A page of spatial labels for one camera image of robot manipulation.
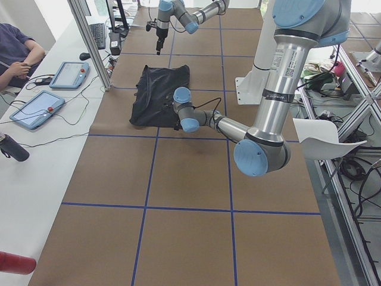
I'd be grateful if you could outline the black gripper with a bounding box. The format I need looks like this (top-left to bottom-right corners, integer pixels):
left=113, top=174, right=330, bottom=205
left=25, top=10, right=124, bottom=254
left=156, top=27, right=168, bottom=55
left=163, top=94, right=182, bottom=130

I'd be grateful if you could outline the black printed t-shirt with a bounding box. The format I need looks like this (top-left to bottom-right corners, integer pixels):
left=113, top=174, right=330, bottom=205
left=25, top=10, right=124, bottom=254
left=130, top=65, right=190, bottom=128

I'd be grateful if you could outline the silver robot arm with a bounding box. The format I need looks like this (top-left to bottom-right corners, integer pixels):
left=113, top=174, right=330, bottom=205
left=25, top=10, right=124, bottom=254
left=154, top=0, right=230, bottom=55
left=173, top=1, right=351, bottom=176

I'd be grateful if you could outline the black power adapter box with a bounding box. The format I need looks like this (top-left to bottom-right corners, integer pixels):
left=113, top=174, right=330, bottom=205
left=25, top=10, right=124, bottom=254
left=108, top=32, right=121, bottom=55

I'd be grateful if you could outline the black keyboard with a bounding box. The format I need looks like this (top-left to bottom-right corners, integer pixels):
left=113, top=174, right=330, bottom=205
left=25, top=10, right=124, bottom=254
left=89, top=23, right=106, bottom=49

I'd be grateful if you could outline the black computer mouse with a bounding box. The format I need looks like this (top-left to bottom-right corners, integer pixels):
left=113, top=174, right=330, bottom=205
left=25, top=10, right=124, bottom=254
left=79, top=52, right=90, bottom=61

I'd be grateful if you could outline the far blue teach pendant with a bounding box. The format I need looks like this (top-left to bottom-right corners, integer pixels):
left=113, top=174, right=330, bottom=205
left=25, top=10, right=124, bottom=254
left=49, top=61, right=89, bottom=89

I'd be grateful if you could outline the blue teach pendant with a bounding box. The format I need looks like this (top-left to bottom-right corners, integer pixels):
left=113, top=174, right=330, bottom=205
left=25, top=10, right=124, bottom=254
left=10, top=91, right=65, bottom=130
left=49, top=61, right=89, bottom=89

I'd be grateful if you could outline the brown paper table cover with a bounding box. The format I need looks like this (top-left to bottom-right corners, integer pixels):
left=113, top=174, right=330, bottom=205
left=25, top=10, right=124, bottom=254
left=30, top=8, right=341, bottom=285

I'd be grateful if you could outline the near blue teach pendant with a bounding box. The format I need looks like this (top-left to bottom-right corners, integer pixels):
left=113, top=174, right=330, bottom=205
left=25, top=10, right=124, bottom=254
left=10, top=91, right=65, bottom=130

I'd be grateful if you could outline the seated person in navy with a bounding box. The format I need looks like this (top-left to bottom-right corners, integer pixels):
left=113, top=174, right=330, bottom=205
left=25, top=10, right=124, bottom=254
left=1, top=23, right=46, bottom=90

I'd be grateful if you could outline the white plastic chair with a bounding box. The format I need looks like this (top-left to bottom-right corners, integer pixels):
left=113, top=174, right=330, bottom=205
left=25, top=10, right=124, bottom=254
left=293, top=118, right=367, bottom=160

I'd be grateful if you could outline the black water bottle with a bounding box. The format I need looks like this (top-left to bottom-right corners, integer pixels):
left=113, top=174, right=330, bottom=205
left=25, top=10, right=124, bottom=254
left=1, top=133, right=30, bottom=161

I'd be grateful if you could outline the red cylinder bottle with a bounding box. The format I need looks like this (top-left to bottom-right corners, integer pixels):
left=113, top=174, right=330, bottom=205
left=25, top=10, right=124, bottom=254
left=1, top=251, right=36, bottom=275

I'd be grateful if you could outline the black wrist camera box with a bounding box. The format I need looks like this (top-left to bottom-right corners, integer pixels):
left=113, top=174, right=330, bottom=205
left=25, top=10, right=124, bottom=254
left=146, top=21, right=157, bottom=32

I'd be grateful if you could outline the aluminium frame post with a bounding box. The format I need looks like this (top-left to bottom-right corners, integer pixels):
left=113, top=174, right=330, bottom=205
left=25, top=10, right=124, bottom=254
left=67, top=0, right=111, bottom=91

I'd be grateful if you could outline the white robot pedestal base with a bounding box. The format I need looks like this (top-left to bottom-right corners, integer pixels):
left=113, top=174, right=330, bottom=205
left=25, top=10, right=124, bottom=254
left=235, top=1, right=276, bottom=105

